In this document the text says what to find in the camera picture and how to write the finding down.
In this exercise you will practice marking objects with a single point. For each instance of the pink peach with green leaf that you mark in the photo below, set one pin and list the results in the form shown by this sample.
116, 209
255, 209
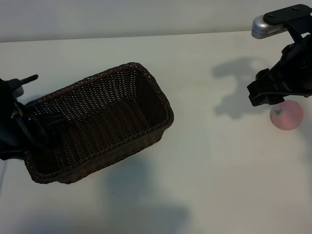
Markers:
288, 119

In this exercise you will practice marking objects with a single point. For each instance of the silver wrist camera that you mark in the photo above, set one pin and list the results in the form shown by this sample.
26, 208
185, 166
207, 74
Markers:
264, 29
18, 91

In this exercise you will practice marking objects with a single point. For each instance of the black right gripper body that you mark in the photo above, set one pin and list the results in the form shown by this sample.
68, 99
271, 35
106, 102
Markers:
291, 73

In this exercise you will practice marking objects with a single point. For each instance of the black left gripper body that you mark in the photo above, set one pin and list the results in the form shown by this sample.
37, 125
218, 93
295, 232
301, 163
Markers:
12, 136

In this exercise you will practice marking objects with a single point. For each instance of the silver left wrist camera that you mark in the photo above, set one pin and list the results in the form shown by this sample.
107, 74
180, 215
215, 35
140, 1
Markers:
18, 91

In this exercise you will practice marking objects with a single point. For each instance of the dark brown wicker basket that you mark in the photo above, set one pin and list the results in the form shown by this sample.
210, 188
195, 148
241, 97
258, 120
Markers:
97, 122

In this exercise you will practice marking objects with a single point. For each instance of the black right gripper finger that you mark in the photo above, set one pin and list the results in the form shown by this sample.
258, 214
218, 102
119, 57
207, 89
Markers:
279, 101
260, 102

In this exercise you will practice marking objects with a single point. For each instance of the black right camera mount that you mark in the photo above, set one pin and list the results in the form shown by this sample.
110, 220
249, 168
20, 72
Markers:
286, 14

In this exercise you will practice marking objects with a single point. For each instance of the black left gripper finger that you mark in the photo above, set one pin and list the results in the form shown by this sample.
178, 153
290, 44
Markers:
56, 136

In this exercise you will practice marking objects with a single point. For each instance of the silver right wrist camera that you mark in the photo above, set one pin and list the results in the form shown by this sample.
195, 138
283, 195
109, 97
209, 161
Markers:
264, 29

